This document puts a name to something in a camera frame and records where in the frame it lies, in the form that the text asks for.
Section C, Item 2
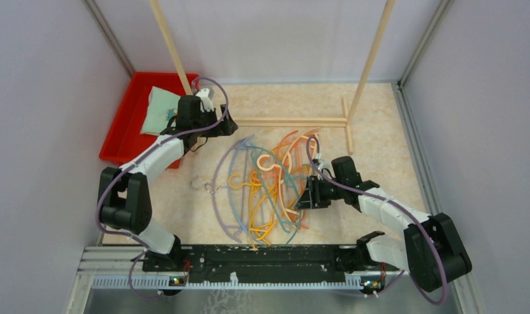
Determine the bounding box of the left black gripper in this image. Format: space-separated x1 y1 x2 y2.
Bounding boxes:
194 104 238 138

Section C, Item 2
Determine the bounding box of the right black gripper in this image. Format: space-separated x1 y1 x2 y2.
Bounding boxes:
294 175 345 210

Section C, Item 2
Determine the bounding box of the teal hanger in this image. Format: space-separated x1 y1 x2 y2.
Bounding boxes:
243 143 308 245

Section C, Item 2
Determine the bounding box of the orange hanger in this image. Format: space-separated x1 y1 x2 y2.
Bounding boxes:
264 143 311 230
271 130 311 230

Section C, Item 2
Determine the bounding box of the cream hanger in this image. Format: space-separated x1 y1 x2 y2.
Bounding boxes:
256 127 320 222

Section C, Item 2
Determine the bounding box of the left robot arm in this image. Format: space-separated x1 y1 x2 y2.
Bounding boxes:
95 91 238 271

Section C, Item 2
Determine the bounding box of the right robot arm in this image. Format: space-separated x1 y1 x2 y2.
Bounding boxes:
296 156 472 292

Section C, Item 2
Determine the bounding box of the yellow hanger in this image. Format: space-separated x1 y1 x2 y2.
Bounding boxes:
228 169 279 248
240 169 294 251

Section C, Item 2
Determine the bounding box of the light green cloth pouch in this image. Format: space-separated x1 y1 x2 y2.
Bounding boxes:
140 86 180 135

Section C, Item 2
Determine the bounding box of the blue hanger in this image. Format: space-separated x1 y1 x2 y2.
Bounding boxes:
227 137 258 237

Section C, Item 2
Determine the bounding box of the purple hanger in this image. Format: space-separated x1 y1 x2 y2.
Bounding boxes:
188 135 249 244

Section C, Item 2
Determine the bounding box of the wooden hanger rack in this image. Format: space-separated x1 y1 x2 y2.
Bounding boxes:
149 0 396 154

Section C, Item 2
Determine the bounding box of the red plastic tray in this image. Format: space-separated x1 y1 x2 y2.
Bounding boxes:
99 72 185 166

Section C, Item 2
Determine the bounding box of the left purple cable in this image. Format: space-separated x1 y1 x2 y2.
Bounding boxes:
95 77 230 302

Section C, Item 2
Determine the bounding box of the purple cable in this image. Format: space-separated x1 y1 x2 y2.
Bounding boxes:
306 135 450 305
95 77 230 302

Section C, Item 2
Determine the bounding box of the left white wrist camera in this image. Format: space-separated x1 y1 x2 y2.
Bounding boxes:
195 88 214 112

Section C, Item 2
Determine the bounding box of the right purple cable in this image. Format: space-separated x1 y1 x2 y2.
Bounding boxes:
306 135 450 305

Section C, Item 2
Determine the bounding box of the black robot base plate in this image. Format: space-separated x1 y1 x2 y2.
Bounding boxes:
142 243 400 285

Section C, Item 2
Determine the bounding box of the grey cable duct rail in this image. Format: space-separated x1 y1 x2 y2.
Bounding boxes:
79 246 398 292

